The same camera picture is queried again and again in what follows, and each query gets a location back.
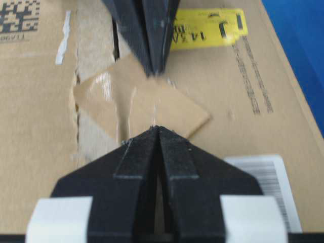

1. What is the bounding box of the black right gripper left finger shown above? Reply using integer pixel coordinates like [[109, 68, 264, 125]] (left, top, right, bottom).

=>
[[25, 125, 159, 243]]

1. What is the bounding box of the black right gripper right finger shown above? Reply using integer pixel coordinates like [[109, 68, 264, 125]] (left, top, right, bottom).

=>
[[156, 126, 289, 243]]

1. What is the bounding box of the brown cardboard box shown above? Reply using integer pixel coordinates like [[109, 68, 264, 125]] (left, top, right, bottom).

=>
[[1, 1, 323, 233]]

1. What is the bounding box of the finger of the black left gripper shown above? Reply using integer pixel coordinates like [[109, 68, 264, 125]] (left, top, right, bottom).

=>
[[103, 0, 152, 76], [142, 0, 180, 73]]

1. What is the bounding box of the brown tape piece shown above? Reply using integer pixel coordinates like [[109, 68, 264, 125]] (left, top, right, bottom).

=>
[[73, 54, 211, 143]]

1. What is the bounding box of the blue table cloth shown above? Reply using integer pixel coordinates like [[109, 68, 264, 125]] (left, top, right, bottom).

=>
[[263, 1, 323, 132]]

